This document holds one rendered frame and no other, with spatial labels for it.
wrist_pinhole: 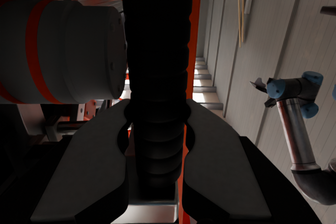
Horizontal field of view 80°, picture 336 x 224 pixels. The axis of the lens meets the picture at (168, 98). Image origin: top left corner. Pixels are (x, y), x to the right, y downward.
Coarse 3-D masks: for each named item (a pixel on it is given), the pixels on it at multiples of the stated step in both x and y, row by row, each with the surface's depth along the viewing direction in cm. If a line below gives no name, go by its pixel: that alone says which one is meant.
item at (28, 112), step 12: (0, 108) 30; (12, 108) 30; (24, 108) 31; (36, 108) 34; (0, 120) 31; (12, 120) 31; (24, 120) 31; (36, 120) 34; (24, 132) 32; (36, 132) 34; (12, 144) 33; (24, 144) 33; (12, 156) 34; (24, 168) 36
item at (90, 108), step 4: (92, 100) 60; (88, 104) 57; (92, 104) 60; (84, 108) 54; (88, 108) 57; (92, 108) 60; (68, 112) 54; (84, 112) 54; (88, 112) 56; (92, 112) 60; (68, 116) 54; (84, 116) 54; (88, 116) 57; (92, 116) 60; (68, 120) 58
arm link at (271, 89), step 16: (272, 80) 82; (288, 80) 81; (272, 96) 82; (288, 96) 79; (288, 112) 78; (288, 128) 78; (304, 128) 76; (288, 144) 78; (304, 144) 74; (304, 160) 73; (304, 176) 72; (320, 176) 71; (304, 192) 74; (320, 192) 70
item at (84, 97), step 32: (0, 0) 24; (32, 0) 25; (64, 0) 25; (0, 32) 22; (32, 32) 22; (64, 32) 22; (96, 32) 23; (0, 64) 22; (32, 64) 22; (64, 64) 23; (96, 64) 23; (0, 96) 25; (32, 96) 25; (64, 96) 25; (96, 96) 27
